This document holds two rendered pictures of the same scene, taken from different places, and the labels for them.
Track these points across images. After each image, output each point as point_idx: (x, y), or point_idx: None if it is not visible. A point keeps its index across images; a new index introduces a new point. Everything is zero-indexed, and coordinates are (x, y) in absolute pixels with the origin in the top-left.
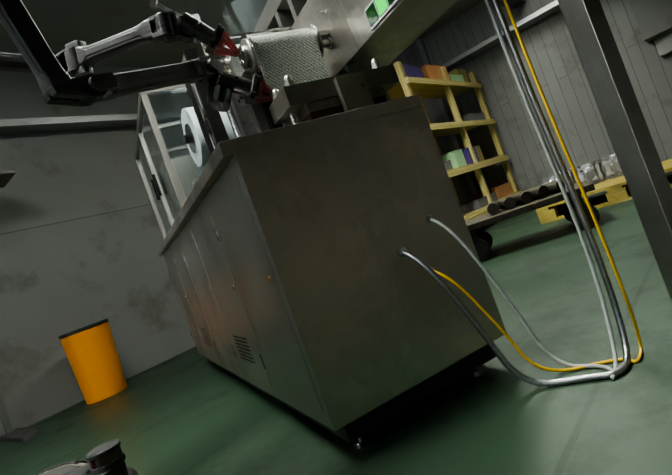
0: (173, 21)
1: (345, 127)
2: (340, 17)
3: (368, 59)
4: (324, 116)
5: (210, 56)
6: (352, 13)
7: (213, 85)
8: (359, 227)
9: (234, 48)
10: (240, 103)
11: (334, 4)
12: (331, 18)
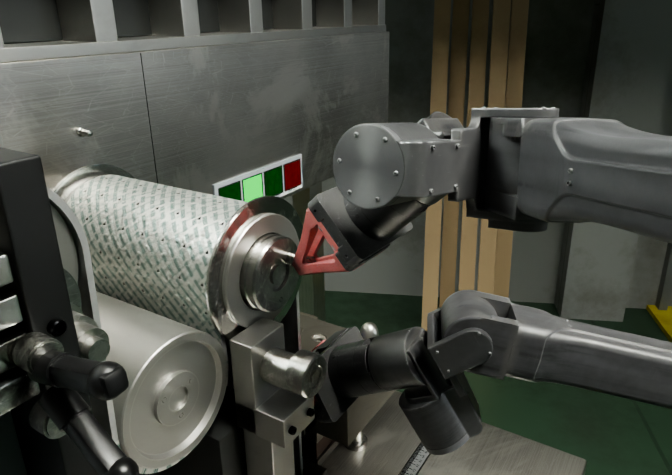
0: (481, 137)
1: None
2: (136, 169)
3: None
4: None
5: (464, 291)
6: (178, 176)
7: (463, 375)
8: None
9: (317, 248)
10: (290, 437)
11: (127, 133)
12: (99, 157)
